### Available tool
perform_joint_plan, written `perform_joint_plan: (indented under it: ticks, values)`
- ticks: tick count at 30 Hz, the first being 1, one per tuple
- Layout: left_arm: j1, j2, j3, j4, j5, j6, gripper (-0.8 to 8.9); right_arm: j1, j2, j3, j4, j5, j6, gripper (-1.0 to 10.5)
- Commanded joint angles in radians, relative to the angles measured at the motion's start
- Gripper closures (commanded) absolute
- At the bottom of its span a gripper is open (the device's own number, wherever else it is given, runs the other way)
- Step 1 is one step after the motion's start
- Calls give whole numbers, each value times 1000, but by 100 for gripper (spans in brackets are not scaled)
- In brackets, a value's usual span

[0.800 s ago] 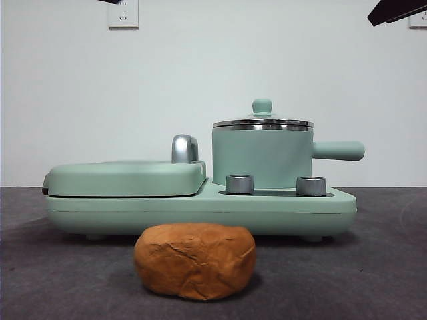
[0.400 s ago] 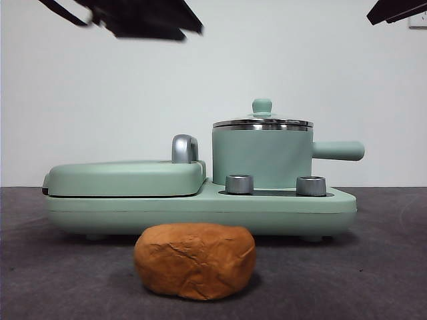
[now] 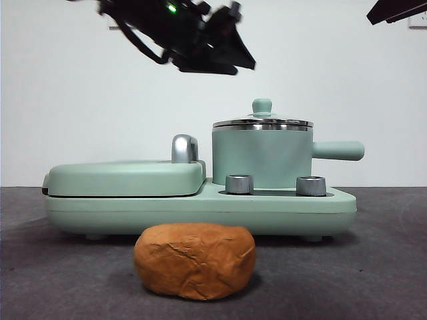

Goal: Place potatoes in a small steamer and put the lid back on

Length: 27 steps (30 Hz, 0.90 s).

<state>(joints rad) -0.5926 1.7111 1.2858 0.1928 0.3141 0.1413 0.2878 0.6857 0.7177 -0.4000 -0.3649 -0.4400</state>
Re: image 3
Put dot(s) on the mint green breakfast machine base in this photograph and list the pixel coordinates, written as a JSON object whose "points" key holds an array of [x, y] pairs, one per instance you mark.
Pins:
{"points": [[100, 215]]}

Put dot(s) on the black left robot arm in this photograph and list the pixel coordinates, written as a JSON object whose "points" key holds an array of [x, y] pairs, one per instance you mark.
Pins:
{"points": [[160, 23]]}

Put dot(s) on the white wall socket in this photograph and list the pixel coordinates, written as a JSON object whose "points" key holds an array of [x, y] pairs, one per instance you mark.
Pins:
{"points": [[418, 24], [114, 27]]}

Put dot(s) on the brown potato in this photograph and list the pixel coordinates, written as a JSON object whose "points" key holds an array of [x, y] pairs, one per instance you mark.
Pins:
{"points": [[195, 263]]}

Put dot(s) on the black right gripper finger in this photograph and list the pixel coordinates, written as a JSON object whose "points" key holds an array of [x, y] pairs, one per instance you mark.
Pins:
{"points": [[390, 8], [410, 17]]}

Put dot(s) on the silver control knob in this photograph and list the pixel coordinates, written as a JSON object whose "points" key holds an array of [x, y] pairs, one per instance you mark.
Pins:
{"points": [[239, 184], [311, 186]]}

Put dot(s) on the glass pot lid green knob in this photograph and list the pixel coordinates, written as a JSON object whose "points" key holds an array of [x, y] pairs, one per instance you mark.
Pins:
{"points": [[262, 106]]}

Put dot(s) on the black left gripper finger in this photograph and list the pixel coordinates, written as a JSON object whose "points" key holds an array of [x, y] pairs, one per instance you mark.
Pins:
{"points": [[237, 50], [207, 66]]}

